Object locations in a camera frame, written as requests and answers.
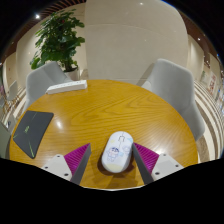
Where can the small white chair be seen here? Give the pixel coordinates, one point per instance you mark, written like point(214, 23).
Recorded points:
point(12, 90)

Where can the green leafy indoor plant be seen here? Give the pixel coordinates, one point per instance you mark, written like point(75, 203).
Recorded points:
point(58, 36)

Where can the black mouse pad green lines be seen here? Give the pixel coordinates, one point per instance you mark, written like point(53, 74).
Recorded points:
point(31, 131)

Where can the white power strip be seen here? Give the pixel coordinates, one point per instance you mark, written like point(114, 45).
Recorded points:
point(66, 87)

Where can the red and white wall poster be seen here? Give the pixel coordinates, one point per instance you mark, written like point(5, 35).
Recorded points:
point(212, 83)

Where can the white plant pot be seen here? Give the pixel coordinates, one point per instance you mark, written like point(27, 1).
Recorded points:
point(72, 74)

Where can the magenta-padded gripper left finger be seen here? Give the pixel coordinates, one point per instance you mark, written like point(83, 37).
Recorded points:
point(77, 157)

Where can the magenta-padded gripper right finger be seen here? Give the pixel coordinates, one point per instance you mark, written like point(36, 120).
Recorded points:
point(146, 157)

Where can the grey shell chair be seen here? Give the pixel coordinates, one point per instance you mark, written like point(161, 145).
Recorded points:
point(41, 80)
point(173, 86)

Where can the grey-green box-shaped chair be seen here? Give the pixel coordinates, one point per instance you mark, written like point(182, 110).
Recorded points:
point(4, 140)

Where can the white cartoon-print computer mouse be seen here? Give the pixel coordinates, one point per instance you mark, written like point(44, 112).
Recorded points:
point(116, 151)

